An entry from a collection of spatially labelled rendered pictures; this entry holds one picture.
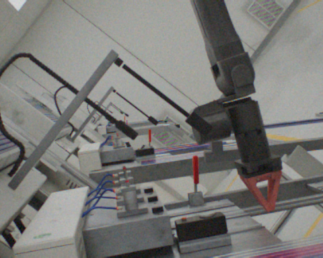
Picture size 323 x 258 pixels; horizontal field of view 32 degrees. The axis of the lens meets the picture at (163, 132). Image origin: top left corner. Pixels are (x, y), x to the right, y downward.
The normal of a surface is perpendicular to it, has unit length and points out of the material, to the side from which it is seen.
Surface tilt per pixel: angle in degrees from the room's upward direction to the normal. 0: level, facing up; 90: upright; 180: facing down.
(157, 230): 90
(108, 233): 90
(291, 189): 90
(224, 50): 88
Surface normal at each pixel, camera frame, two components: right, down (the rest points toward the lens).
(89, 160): 0.09, 0.04
